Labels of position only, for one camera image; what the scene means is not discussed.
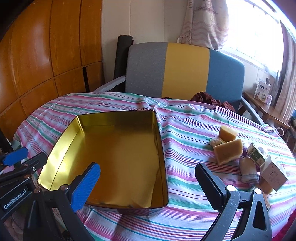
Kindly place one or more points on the white cardboard box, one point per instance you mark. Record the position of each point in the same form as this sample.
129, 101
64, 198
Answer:
261, 92

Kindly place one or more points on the window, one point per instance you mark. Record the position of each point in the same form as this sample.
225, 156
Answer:
254, 27

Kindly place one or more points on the grey yellow blue armchair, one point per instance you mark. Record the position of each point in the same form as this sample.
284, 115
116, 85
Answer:
187, 69

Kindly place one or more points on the gold roll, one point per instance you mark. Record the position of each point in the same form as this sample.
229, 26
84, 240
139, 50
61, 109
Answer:
248, 171

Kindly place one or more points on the wooden side table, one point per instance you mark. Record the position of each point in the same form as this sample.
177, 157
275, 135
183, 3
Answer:
266, 111

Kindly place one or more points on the black rolled mat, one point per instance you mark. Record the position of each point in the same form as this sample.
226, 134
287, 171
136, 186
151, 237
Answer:
121, 58

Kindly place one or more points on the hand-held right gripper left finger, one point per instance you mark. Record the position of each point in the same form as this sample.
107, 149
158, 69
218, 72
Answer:
85, 185

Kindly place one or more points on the gold tin box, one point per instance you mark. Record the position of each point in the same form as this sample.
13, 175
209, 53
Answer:
120, 157

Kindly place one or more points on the patterned curtain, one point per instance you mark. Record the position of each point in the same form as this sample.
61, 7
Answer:
286, 69
203, 23

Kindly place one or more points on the white paper box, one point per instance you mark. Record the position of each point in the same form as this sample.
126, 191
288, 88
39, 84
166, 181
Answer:
274, 173

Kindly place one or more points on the dark red cloth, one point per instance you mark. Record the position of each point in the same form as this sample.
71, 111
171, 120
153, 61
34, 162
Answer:
208, 98

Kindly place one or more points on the clear cracker packet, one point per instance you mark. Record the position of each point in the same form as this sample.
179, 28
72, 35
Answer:
215, 141

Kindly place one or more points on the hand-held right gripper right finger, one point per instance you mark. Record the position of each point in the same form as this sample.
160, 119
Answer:
208, 185

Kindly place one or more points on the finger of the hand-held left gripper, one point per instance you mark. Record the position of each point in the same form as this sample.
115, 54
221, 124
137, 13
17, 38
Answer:
27, 168
15, 157

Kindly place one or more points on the wooden wardrobe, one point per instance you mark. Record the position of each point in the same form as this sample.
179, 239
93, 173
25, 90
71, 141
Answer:
34, 58

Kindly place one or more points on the small white bottle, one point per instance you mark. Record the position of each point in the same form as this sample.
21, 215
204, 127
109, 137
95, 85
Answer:
269, 99

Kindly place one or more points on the green white carton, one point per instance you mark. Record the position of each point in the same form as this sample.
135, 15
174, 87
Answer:
256, 155

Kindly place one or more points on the striped tablecloth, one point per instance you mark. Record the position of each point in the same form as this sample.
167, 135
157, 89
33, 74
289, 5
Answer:
192, 143

